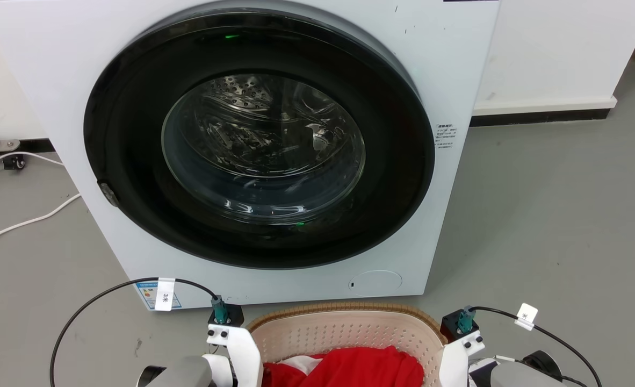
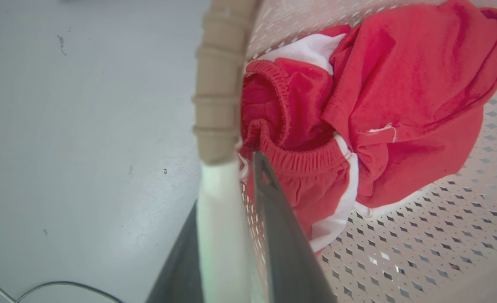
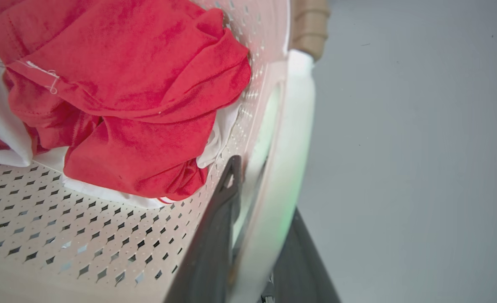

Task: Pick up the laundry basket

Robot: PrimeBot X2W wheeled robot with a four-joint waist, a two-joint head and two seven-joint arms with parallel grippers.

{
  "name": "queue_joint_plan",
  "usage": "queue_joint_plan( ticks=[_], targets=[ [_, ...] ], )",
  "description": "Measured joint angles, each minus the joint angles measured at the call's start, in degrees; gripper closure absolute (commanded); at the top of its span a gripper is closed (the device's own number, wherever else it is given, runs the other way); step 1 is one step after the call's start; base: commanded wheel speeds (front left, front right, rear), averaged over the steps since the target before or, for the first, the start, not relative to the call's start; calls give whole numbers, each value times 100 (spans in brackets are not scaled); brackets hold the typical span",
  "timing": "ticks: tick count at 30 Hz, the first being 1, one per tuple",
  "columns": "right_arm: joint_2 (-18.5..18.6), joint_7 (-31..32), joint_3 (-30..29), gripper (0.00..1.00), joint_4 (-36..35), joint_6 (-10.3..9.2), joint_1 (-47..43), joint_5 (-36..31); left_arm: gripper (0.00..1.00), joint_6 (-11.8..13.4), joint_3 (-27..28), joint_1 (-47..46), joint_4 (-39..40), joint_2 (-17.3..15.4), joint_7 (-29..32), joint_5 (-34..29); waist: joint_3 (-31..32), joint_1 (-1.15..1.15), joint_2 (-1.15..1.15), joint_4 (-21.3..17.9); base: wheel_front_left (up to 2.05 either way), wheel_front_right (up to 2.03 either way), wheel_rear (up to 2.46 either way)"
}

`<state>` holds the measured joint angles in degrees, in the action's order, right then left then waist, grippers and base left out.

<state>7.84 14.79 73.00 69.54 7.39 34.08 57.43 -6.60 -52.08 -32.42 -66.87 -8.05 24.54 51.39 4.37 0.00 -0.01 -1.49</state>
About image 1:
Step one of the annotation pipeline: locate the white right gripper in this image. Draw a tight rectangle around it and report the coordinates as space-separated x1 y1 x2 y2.
438 331 485 387

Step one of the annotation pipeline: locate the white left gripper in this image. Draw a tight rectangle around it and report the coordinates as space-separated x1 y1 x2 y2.
206 324 264 387

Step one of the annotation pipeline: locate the beige perforated laundry basket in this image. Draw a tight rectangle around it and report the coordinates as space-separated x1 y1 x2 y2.
246 302 449 387

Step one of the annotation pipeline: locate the white garment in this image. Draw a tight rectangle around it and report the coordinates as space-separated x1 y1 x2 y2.
280 356 323 376

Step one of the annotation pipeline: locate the red garment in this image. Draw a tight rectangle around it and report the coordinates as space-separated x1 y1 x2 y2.
262 346 425 387

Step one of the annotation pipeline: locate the blue energy label sticker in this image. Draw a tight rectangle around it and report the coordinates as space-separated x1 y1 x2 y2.
135 281 183 311

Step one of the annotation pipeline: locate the round washer filter cover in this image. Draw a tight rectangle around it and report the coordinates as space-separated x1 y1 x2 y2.
348 269 403 296

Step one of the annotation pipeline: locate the white text sticker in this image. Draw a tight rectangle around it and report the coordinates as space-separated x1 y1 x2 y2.
435 123 459 151

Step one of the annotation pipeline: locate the black round washer door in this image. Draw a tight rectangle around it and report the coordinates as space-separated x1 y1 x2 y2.
83 8 436 270

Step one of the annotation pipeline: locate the white front-loading washing machine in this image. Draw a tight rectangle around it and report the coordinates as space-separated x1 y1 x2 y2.
0 0 502 311

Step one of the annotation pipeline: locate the white cabinet with black base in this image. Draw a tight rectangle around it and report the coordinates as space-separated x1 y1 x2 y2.
469 0 635 127

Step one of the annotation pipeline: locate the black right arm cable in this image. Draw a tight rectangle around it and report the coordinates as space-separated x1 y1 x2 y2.
457 303 603 387

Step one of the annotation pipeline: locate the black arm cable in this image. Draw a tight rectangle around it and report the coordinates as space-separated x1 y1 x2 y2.
49 277 228 387
457 303 603 387

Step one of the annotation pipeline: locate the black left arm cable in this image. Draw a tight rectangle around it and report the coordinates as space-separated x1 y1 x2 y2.
49 277 228 387

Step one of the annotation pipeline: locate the white floor cable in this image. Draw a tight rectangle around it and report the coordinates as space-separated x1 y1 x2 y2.
0 193 82 250
0 151 64 180

